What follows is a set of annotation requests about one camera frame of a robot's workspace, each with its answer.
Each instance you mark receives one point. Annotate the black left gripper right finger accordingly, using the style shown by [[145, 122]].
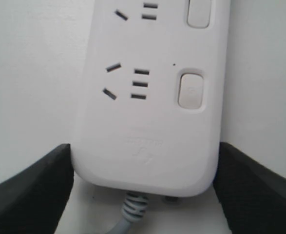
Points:
[[252, 196]]

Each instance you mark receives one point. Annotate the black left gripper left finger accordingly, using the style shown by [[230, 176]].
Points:
[[33, 201]]

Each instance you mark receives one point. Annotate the white five-outlet power strip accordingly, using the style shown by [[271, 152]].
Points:
[[150, 105]]

